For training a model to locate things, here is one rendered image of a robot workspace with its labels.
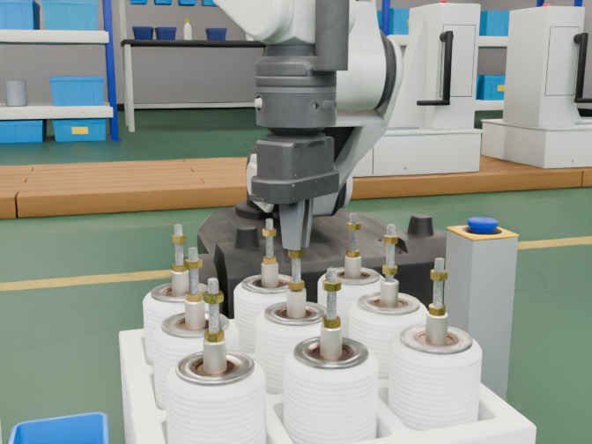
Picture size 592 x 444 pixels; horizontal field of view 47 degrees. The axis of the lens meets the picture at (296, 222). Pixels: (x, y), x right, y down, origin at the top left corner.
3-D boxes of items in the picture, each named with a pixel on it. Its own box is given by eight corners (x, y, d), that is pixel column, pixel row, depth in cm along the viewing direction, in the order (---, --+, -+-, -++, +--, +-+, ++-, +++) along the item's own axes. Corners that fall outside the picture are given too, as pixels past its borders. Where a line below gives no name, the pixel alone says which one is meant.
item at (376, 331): (410, 467, 82) (417, 323, 78) (336, 448, 85) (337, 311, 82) (431, 429, 90) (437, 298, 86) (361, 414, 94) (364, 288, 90)
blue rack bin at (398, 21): (367, 37, 604) (368, 12, 600) (407, 38, 615) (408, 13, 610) (392, 34, 558) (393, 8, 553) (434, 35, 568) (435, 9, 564)
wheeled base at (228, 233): (173, 264, 181) (167, 137, 174) (357, 250, 195) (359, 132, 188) (210, 362, 122) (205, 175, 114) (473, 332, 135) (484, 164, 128)
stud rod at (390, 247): (383, 285, 83) (385, 225, 82) (388, 284, 84) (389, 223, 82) (390, 287, 83) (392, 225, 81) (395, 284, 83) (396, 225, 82)
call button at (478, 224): (461, 232, 96) (462, 217, 95) (486, 229, 97) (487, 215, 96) (477, 238, 92) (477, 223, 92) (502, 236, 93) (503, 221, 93)
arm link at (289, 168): (292, 209, 70) (292, 89, 67) (224, 197, 76) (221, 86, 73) (360, 191, 79) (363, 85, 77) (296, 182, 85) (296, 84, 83)
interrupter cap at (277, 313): (254, 323, 78) (254, 318, 78) (277, 303, 85) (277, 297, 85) (316, 332, 76) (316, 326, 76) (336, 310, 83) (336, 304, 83)
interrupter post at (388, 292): (395, 311, 82) (395, 284, 82) (376, 308, 83) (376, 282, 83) (401, 305, 84) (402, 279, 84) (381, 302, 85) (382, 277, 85)
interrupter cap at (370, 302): (410, 321, 79) (410, 315, 79) (348, 312, 82) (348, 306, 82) (426, 301, 86) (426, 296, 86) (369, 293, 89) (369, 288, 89)
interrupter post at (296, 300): (283, 319, 80) (283, 292, 79) (290, 312, 82) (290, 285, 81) (302, 321, 79) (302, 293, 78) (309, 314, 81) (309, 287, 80)
